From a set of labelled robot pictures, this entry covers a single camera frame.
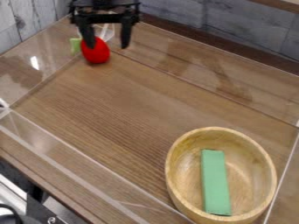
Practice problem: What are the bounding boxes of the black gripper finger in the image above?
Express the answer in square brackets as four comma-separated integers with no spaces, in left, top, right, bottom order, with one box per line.
[120,22,132,49]
[78,24,96,49]

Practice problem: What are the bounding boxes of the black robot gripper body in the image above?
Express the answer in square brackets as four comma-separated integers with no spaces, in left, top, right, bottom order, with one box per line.
[69,0,141,26]

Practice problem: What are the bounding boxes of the red plush fruit green leaf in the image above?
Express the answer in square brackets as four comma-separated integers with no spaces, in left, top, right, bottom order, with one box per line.
[69,38,109,64]

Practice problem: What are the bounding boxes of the round wooden bowl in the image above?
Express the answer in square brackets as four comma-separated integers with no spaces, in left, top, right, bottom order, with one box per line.
[164,127,276,224]

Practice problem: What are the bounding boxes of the green rectangular block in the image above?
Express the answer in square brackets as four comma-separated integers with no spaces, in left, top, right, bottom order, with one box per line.
[200,149,232,216]

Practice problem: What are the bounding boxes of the clear acrylic tray enclosure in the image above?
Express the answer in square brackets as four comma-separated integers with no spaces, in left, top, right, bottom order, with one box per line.
[0,20,299,224]

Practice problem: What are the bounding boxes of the black metal mount bracket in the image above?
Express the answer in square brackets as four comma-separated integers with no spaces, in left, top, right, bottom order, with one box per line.
[25,194,69,224]

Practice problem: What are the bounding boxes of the black cable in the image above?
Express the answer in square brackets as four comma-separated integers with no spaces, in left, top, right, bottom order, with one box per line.
[0,204,24,224]

